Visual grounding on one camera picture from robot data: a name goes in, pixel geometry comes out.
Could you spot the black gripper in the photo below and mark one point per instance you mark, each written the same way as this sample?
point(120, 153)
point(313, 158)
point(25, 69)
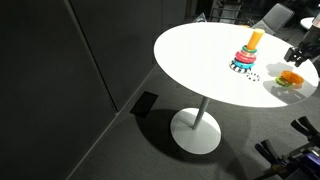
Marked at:
point(310, 50)

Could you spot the orange stacker post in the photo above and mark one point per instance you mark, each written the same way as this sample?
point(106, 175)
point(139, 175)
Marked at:
point(255, 38)

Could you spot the grey triangular object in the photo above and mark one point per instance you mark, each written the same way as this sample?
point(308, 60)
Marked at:
point(201, 18)

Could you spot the small round white table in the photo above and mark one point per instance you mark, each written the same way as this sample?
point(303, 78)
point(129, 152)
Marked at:
point(307, 22)

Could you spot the grey office chair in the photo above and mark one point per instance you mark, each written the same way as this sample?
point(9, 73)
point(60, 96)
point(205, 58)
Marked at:
point(275, 18)

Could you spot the black metal rack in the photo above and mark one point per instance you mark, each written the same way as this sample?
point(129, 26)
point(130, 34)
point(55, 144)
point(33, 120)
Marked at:
point(226, 11)

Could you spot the round white table foot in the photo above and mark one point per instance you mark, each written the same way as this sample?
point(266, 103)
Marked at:
point(196, 140)

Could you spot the black floor plate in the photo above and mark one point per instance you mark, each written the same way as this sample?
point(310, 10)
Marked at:
point(144, 104)

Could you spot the white table pedestal pole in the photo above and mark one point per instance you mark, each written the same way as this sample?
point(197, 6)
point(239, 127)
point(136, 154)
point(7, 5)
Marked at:
point(201, 113)

